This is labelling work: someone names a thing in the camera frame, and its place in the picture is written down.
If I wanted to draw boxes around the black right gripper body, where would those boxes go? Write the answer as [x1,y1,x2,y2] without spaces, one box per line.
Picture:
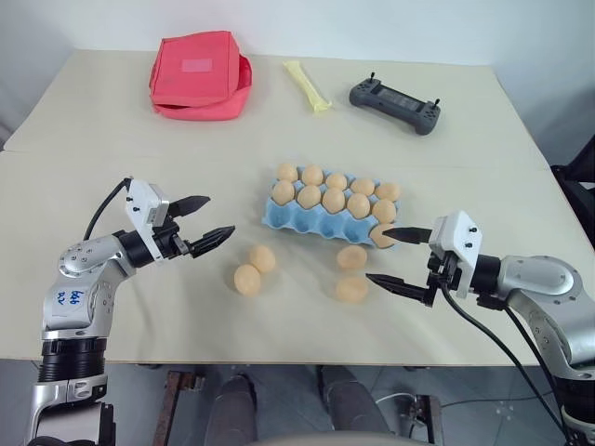
[424,249,462,308]

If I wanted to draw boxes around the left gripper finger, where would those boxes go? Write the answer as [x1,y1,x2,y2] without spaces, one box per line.
[166,194,213,220]
[187,225,237,259]

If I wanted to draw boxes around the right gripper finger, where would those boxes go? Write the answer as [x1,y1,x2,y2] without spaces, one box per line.
[384,226,436,246]
[365,272,431,306]

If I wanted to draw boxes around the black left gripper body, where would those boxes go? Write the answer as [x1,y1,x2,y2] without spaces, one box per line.
[152,217,195,262]

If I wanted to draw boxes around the blue egg tray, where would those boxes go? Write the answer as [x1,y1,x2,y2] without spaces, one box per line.
[262,178,401,250]

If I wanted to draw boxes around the red fabric bag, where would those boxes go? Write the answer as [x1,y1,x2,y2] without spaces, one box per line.
[148,36,255,122]

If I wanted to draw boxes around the grey handheld controller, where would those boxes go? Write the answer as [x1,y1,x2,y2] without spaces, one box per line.
[349,72,443,137]

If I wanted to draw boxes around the dark rounded shape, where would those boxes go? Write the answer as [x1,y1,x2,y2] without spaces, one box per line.
[215,373,259,446]
[319,365,388,446]

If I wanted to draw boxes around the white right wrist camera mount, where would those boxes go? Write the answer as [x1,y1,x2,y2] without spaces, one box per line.
[427,209,484,299]

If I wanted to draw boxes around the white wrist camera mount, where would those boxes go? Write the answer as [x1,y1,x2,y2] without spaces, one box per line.
[427,209,484,299]
[123,177,171,259]

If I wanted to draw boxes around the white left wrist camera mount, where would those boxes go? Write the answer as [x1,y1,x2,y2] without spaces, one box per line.
[123,177,171,259]

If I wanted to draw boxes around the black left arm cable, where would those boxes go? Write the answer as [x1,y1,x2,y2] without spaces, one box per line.
[83,177,133,243]

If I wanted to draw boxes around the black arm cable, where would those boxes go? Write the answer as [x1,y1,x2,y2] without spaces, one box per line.
[83,177,133,243]
[441,276,582,446]

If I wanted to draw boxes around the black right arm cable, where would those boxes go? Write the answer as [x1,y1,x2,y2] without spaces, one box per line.
[441,276,582,446]

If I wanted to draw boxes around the white floor cable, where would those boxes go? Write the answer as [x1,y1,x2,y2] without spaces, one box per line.
[374,392,419,419]

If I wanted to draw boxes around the rusty metal table bracket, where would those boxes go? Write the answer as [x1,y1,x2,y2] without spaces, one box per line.
[404,393,443,446]
[154,369,206,446]

